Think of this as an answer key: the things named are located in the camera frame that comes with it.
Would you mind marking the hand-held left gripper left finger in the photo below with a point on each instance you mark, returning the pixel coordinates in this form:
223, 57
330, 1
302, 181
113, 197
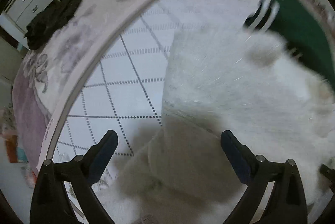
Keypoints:
103, 157

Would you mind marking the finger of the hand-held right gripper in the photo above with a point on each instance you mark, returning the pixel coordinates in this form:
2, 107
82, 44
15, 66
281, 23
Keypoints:
328, 173

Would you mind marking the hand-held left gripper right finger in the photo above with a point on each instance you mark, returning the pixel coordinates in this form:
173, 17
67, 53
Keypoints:
236, 157

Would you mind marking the white fluffy sweater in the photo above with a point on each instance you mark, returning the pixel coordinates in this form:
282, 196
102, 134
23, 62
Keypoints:
222, 82

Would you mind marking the white diamond-patterned quilted mat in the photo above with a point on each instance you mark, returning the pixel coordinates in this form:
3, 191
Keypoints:
117, 77

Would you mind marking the orange bag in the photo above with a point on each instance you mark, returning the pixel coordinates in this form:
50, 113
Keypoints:
11, 149

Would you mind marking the green jacket with striped cuff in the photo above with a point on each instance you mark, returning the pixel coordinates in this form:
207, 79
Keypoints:
301, 30

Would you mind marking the black cloth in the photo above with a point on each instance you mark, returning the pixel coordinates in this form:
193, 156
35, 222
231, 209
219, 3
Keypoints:
52, 20

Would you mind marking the white drawer cabinet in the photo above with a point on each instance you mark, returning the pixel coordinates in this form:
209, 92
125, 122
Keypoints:
28, 1

